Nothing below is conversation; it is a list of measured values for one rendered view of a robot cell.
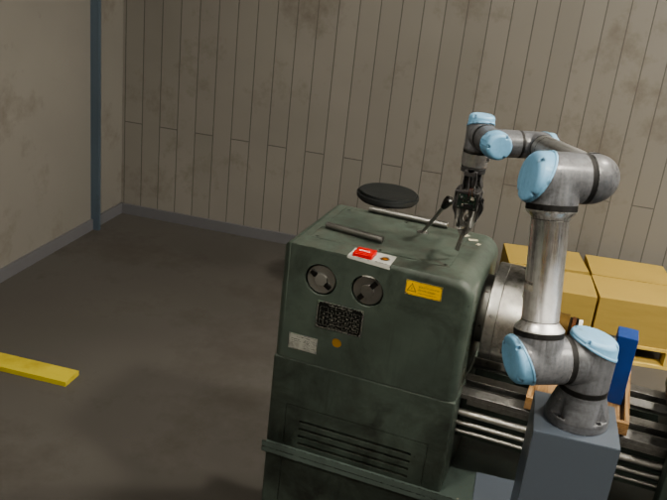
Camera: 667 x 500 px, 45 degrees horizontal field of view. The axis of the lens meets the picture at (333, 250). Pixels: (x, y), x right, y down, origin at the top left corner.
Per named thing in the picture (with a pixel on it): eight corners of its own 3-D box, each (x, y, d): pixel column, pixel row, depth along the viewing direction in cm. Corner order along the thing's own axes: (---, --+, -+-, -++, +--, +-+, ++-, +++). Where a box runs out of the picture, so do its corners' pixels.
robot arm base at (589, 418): (609, 441, 188) (619, 405, 184) (544, 427, 191) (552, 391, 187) (605, 409, 202) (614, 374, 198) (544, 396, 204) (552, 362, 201)
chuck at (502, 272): (473, 371, 246) (492, 274, 238) (488, 339, 275) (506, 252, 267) (484, 374, 245) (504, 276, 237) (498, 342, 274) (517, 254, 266)
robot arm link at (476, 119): (474, 116, 220) (465, 110, 228) (468, 155, 224) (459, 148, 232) (501, 118, 222) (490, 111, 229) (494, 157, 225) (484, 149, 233)
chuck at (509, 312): (484, 374, 245) (504, 276, 237) (498, 342, 274) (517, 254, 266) (514, 382, 243) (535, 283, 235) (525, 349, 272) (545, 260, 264)
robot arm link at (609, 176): (648, 162, 178) (552, 123, 223) (603, 159, 176) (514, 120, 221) (637, 211, 182) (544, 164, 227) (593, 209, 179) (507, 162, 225)
